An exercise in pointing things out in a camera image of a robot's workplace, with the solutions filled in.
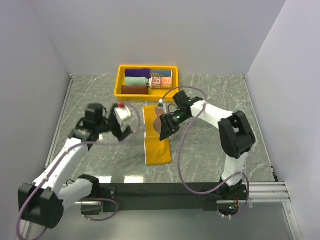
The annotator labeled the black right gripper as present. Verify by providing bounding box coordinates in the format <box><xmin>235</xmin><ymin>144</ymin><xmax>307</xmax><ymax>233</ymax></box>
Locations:
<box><xmin>160</xmin><ymin>110</ymin><xmax>191</xmax><ymax>142</ymax></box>

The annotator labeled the yellow brown towel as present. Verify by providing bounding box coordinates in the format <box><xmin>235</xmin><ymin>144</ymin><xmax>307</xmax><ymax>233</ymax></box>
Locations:
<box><xmin>143</xmin><ymin>105</ymin><xmax>172</xmax><ymax>166</ymax></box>

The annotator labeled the striped rabbit print towel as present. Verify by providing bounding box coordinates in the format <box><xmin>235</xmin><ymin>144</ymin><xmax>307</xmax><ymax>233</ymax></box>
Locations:
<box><xmin>148</xmin><ymin>76</ymin><xmax>173</xmax><ymax>89</ymax></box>

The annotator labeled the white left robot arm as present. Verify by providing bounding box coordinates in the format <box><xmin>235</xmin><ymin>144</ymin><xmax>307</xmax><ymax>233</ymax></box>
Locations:
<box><xmin>18</xmin><ymin>103</ymin><xmax>133</xmax><ymax>229</ymax></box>

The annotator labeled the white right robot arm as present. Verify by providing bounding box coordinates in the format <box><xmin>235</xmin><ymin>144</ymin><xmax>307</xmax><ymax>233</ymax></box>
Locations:
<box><xmin>159</xmin><ymin>91</ymin><xmax>256</xmax><ymax>200</ymax></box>

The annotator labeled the yellow plastic tray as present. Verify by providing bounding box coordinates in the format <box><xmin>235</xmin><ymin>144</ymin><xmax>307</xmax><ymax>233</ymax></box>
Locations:
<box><xmin>114</xmin><ymin>65</ymin><xmax>179</xmax><ymax>102</ymax></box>

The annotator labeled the brown rolled towel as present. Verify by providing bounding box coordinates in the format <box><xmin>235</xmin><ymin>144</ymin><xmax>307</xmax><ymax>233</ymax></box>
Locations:
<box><xmin>121</xmin><ymin>85</ymin><xmax>148</xmax><ymax>95</ymax></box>

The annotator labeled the mint green rolled towel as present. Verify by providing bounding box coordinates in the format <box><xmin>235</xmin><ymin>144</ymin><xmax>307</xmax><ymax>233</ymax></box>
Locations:
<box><xmin>124</xmin><ymin>76</ymin><xmax>149</xmax><ymax>87</ymax></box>

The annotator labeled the blue lettered rolled towel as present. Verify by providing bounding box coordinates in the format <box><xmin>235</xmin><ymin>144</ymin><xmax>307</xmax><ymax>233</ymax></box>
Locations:
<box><xmin>150</xmin><ymin>69</ymin><xmax>173</xmax><ymax>78</ymax></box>

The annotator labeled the purple rolled towel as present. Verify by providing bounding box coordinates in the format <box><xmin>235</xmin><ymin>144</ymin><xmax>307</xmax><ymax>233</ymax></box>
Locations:
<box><xmin>124</xmin><ymin>68</ymin><xmax>151</xmax><ymax>79</ymax></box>

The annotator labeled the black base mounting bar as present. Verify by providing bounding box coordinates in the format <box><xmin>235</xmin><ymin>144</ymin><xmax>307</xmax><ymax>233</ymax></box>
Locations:
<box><xmin>70</xmin><ymin>182</ymin><xmax>250</xmax><ymax>217</ymax></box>

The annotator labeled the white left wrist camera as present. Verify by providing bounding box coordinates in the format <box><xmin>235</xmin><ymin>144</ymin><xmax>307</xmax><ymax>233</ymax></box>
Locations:
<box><xmin>113</xmin><ymin>103</ymin><xmax>132</xmax><ymax>126</ymax></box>

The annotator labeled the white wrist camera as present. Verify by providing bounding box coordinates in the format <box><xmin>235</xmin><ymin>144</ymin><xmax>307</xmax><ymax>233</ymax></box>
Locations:
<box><xmin>157</xmin><ymin>98</ymin><xmax>167</xmax><ymax>113</ymax></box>
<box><xmin>113</xmin><ymin>103</ymin><xmax>132</xmax><ymax>126</ymax></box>

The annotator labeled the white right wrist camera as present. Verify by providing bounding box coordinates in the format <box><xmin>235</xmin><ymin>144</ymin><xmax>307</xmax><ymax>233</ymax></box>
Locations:
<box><xmin>157</xmin><ymin>98</ymin><xmax>167</xmax><ymax>113</ymax></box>

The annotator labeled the aluminium frame rail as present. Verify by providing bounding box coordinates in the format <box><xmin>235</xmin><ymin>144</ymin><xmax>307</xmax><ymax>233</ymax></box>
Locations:
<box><xmin>217</xmin><ymin>182</ymin><xmax>292</xmax><ymax>204</ymax></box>

